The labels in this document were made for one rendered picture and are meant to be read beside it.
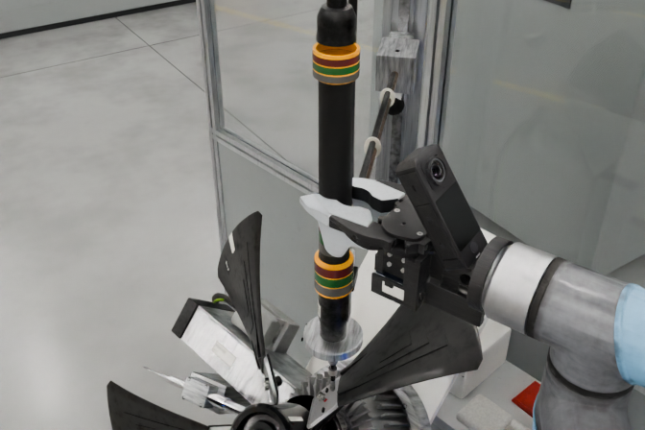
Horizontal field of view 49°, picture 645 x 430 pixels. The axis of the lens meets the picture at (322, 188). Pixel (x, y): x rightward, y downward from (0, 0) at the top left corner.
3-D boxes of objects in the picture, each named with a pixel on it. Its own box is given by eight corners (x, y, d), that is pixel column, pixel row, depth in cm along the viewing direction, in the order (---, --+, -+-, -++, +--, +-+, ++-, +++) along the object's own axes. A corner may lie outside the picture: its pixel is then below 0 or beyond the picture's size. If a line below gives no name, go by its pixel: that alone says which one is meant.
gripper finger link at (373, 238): (322, 235, 69) (406, 262, 65) (322, 223, 68) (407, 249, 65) (344, 211, 72) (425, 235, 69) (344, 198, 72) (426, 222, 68)
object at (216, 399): (284, 436, 116) (146, 372, 137) (288, 422, 116) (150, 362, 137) (276, 436, 114) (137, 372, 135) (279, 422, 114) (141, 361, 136)
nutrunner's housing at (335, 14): (320, 341, 88) (319, -35, 63) (351, 346, 87) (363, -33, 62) (313, 364, 84) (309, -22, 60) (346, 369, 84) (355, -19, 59)
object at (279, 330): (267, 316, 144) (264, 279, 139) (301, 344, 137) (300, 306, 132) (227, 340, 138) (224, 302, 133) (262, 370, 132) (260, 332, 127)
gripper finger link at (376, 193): (322, 218, 79) (385, 254, 74) (322, 172, 76) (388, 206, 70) (342, 206, 81) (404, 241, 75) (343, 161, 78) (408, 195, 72)
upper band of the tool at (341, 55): (318, 66, 68) (318, 37, 67) (362, 69, 68) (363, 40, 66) (308, 84, 65) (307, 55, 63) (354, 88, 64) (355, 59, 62)
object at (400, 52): (381, 72, 138) (384, 30, 134) (418, 75, 137) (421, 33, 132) (374, 95, 130) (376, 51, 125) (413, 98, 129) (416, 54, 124)
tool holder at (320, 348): (313, 304, 90) (313, 243, 84) (369, 313, 88) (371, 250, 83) (297, 357, 82) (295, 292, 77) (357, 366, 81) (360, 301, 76)
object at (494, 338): (450, 325, 172) (455, 291, 166) (507, 362, 162) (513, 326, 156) (404, 362, 162) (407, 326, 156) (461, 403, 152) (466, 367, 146)
